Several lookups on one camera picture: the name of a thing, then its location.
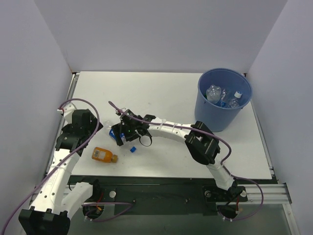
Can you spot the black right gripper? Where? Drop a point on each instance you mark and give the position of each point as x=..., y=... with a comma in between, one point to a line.
x=121, y=132

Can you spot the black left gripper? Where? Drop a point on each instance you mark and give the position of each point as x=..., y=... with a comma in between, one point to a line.
x=67, y=141

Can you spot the small Pepsi bottle blue cap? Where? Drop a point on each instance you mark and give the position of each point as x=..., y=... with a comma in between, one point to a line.
x=126, y=145

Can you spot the large Pepsi bottle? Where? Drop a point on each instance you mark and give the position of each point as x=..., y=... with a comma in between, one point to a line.
x=213, y=94

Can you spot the small blue label water bottle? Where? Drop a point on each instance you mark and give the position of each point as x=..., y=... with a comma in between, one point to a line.
x=221, y=104

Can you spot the clear bottle white cap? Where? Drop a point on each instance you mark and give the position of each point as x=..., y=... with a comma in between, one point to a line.
x=234, y=101

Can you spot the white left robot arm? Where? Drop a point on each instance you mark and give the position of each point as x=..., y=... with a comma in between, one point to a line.
x=50, y=213

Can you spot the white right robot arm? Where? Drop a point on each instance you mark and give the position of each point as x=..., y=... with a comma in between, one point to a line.
x=202, y=144

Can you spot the blue plastic bin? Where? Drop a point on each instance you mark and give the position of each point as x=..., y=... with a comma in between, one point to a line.
x=215, y=117

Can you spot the orange juice bottle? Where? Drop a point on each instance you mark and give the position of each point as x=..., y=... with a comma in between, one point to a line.
x=104, y=155

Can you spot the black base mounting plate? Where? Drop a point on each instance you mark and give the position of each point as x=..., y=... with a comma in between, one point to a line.
x=163, y=196

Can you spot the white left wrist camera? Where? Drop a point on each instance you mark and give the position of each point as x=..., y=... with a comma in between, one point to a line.
x=67, y=112

